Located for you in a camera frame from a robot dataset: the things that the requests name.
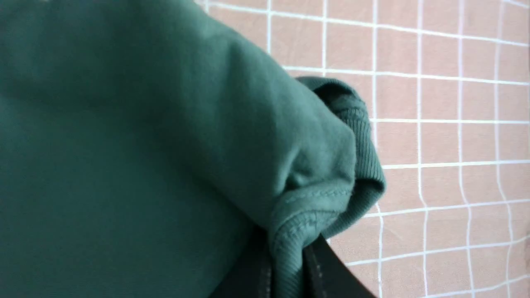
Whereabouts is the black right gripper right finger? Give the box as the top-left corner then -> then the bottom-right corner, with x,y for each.
302,235 -> 376,298

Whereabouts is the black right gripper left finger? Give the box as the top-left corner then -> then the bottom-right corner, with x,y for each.
210,228 -> 273,298

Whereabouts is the green long-sleeved shirt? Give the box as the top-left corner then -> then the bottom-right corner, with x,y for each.
0,0 -> 385,298

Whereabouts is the pink checkered tablecloth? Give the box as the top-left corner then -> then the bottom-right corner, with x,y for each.
198,0 -> 529,298

